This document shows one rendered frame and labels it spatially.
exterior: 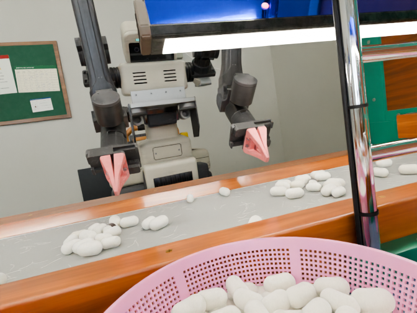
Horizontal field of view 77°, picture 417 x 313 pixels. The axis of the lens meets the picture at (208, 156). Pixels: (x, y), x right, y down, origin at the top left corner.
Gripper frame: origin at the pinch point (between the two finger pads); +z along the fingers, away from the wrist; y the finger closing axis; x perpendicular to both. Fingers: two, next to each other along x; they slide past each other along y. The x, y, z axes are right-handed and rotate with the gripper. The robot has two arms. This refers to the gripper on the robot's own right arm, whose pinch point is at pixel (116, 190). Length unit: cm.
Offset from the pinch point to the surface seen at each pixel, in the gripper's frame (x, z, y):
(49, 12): 34, -230, -51
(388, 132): 13, -15, 87
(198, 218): 2.6, 8.3, 14.0
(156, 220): 0.3, 8.2, 6.4
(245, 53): 73, -213, 123
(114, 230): 1.5, 7.5, -0.9
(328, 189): -2.2, 11.0, 38.6
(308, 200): -0.3, 11.2, 34.9
